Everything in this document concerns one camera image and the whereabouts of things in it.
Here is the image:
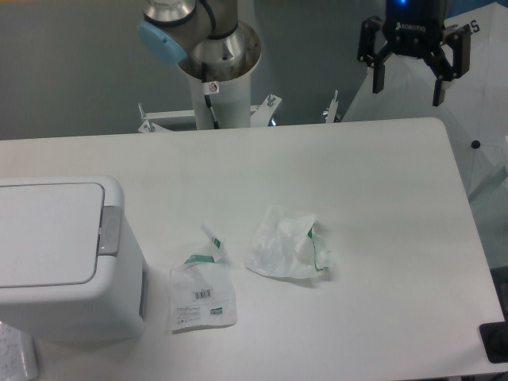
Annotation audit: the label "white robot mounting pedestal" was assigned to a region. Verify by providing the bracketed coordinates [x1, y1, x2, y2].
[137, 63, 283, 133]

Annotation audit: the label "crumpled clear plastic bag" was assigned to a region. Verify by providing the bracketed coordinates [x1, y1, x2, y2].
[245, 205, 333, 279]

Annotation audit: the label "black device at table edge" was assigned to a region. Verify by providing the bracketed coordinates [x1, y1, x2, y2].
[479, 321, 507, 364]

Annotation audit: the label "white umbrella with lettering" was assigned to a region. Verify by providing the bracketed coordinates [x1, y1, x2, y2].
[344, 2, 507, 194]

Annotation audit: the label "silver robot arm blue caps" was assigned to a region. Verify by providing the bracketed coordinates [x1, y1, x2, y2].
[137, 1, 471, 106]

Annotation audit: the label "white textured object bottom left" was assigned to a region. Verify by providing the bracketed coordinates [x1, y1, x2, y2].
[1, 322, 40, 380]

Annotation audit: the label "white push-top trash can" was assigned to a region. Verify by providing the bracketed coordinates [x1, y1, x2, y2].
[1, 175, 148, 342]

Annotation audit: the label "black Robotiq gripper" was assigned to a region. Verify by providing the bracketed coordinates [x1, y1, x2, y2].
[357, 0, 471, 106]

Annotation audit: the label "flat plastic bag with barcode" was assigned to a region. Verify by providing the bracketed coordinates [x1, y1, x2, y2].
[168, 225, 237, 333]

